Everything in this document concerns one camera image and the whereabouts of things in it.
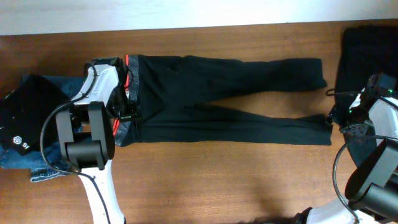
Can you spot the black garment pile right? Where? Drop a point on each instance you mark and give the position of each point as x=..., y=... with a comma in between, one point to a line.
x=366, y=50

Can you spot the folded black shirt with logo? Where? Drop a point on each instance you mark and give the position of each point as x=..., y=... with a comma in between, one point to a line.
x=24, y=111

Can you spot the black leggings red grey waistband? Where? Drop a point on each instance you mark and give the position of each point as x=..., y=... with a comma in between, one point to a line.
x=177, y=99

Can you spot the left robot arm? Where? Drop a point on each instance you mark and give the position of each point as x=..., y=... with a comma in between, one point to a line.
x=86, y=132

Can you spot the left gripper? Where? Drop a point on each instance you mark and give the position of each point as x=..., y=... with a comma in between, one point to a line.
x=132, y=113

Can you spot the folded blue jeans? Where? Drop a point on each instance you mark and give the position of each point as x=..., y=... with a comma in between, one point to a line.
x=38, y=163

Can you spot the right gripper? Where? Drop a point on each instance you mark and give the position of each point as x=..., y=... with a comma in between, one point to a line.
x=337, y=112

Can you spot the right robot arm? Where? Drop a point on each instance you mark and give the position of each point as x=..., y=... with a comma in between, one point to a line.
x=370, y=195

